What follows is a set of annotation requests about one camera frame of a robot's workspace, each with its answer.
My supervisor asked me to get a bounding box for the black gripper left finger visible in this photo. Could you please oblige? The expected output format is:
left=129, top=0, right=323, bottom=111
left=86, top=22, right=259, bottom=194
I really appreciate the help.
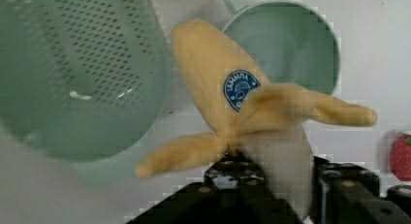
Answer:
left=125, top=154, right=302, bottom=224

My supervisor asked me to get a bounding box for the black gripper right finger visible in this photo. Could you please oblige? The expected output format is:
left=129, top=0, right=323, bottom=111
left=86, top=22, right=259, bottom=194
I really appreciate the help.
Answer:
left=311, top=156, right=411, bottom=224

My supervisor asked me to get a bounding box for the plush peeled banana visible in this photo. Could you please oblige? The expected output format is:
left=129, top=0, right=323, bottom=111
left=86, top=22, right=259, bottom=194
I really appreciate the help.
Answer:
left=135, top=18, right=378, bottom=219

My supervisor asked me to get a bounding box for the green mug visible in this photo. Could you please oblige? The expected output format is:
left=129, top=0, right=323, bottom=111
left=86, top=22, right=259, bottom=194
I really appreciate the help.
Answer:
left=223, top=0, right=340, bottom=95

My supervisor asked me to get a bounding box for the red plush strawberry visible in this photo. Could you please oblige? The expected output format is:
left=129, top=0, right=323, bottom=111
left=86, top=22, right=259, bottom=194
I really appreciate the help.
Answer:
left=389, top=134, right=411, bottom=181

